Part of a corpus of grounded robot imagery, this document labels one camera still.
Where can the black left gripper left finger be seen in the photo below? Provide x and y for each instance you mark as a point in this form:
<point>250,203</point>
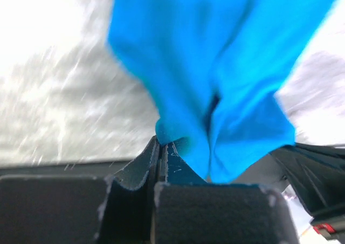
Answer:
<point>99,202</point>

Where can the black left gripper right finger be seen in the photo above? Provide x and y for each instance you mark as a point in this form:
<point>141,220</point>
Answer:
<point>189,210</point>

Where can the blue t shirt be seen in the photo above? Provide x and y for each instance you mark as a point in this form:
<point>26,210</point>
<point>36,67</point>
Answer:
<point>213,68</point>

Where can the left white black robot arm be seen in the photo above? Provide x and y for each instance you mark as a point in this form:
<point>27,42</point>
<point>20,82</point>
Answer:
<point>315,173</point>

